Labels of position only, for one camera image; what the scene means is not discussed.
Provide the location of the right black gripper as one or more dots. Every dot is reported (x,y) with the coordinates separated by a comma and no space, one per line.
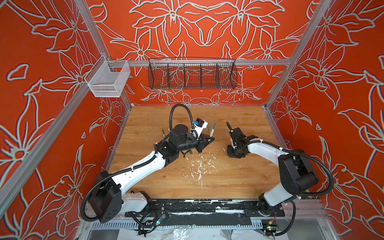
(229,153)

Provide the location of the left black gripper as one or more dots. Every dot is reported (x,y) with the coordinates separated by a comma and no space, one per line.
(200,144)

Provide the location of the tan pen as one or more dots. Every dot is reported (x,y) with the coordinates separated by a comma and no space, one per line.
(213,129)

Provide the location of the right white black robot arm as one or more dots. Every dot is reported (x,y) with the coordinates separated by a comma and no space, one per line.
(297,173)

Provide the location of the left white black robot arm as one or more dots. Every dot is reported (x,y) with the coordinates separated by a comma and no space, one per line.
(107,197)

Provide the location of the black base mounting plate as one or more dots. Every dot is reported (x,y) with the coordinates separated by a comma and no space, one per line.
(247,207)

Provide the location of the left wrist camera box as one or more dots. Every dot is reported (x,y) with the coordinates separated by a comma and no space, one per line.
(198,126)

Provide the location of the black wire mesh basket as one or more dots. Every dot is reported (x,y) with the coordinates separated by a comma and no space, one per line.
(192,74)

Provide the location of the grey slotted cable duct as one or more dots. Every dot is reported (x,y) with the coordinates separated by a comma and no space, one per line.
(252,224)

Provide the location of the white wire mesh basket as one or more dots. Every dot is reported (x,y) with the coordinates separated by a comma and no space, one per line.
(107,79)

